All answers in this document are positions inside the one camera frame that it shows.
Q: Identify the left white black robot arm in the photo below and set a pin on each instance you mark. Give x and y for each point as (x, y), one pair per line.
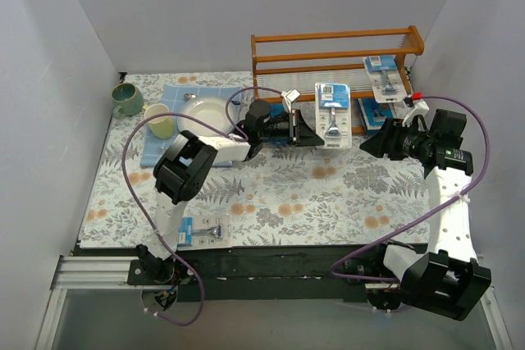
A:
(182, 170)

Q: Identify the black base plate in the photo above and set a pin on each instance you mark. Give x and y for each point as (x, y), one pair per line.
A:
(292, 273)

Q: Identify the blue checked cloth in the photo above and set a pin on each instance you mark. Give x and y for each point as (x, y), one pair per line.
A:
(173, 97)

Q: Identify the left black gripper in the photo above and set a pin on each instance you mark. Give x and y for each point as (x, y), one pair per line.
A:
(294, 127)

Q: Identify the floral table mat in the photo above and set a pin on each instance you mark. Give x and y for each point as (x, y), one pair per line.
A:
(284, 196)

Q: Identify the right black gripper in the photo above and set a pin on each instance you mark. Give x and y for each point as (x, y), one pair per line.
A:
(394, 142)

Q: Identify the orange wooden shelf rack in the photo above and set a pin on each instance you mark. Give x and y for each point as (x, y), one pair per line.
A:
(299, 61)

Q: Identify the metal spoon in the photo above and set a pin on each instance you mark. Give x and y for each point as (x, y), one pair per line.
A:
(189, 96)

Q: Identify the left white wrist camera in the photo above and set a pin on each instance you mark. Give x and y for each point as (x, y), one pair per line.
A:
(289, 98)

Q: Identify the white blue harrys razor box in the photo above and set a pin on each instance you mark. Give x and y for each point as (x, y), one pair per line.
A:
(374, 114)

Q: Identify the green ceramic mug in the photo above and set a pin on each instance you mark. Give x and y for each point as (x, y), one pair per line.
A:
(127, 101)

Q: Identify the aluminium frame rail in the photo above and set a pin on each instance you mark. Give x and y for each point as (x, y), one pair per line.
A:
(123, 272)

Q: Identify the white paper plate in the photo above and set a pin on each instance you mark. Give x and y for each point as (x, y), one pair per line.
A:
(211, 111)

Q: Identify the razor blister pack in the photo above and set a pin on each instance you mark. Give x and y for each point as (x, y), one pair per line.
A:
(385, 79)
(204, 232)
(333, 115)

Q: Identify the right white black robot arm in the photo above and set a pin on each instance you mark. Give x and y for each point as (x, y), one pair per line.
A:
(446, 279)

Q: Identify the pale yellow cup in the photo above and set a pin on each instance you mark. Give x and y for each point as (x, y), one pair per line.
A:
(162, 127)

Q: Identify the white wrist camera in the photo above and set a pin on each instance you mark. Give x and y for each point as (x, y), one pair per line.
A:
(289, 98)
(417, 107)

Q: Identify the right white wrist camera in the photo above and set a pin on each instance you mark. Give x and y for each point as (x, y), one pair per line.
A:
(417, 107)

